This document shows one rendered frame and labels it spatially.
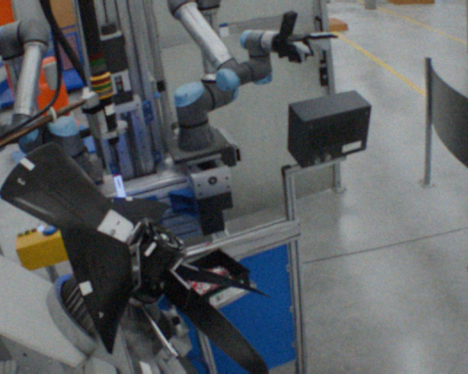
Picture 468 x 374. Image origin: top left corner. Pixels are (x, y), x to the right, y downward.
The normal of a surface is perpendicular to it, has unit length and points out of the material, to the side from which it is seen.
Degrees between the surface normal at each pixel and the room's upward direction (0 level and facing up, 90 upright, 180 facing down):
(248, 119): 90
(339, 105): 15
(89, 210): 45
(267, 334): 90
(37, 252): 90
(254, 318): 90
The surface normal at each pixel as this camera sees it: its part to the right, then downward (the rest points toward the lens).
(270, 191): 0.34, 0.40
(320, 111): -0.04, -0.74
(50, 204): 0.50, -0.44
